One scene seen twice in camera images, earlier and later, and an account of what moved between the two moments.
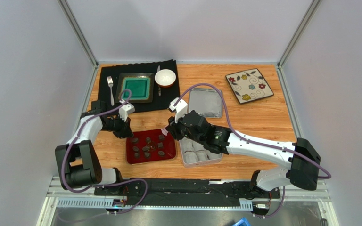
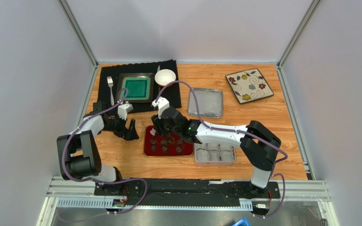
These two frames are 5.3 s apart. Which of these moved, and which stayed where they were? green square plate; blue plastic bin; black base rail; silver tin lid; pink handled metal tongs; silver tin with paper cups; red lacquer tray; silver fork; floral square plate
Moved: silver tin with paper cups; red lacquer tray; pink handled metal tongs
Stayed: silver fork; floral square plate; blue plastic bin; black base rail; green square plate; silver tin lid
